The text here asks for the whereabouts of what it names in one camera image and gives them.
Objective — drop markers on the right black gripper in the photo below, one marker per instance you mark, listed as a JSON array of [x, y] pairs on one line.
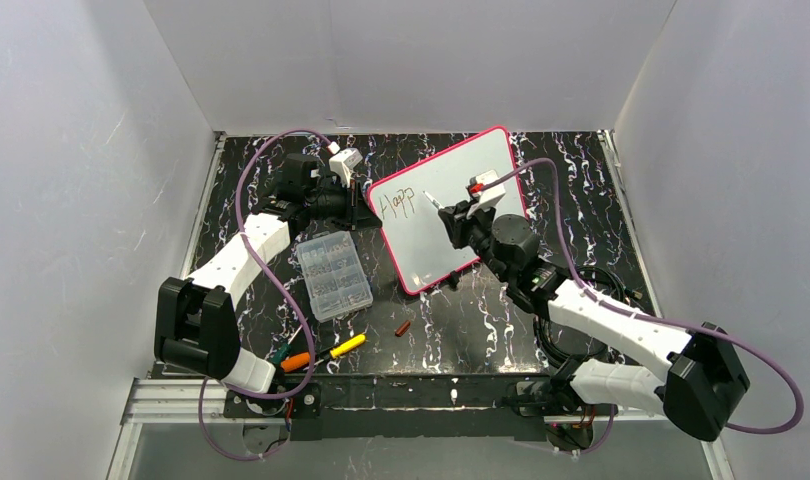
[[453, 221]]

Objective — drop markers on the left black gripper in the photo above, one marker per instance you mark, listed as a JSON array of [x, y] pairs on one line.
[[351, 205]]

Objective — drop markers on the white marker pen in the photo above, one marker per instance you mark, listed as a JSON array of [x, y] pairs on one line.
[[433, 201]]

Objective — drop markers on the brown marker cap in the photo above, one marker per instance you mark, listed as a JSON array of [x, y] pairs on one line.
[[402, 329]]

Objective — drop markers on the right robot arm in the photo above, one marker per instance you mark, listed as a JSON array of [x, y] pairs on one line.
[[694, 379]]

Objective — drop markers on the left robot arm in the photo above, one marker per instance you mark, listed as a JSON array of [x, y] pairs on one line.
[[196, 323]]

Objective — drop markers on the clear plastic screw box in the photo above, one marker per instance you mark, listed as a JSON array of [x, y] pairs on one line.
[[335, 280]]

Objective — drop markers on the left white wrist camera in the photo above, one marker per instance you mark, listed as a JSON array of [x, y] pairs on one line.
[[342, 164]]

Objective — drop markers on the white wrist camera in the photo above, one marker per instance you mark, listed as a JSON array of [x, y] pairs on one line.
[[485, 191], [342, 164]]

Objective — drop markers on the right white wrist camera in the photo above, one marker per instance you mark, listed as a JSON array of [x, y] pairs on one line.
[[485, 191]]

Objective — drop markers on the wire whiteboard stand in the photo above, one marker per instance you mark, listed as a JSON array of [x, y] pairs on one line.
[[453, 280]]

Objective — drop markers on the yellow handled screwdriver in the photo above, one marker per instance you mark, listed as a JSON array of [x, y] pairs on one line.
[[342, 349]]

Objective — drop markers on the green handled screwdriver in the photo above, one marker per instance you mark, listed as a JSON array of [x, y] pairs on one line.
[[283, 352]]

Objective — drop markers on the orange handled screwdriver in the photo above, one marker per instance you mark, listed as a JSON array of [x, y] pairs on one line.
[[305, 360]]

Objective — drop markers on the aluminium frame rail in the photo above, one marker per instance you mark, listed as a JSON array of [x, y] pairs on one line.
[[386, 427]]

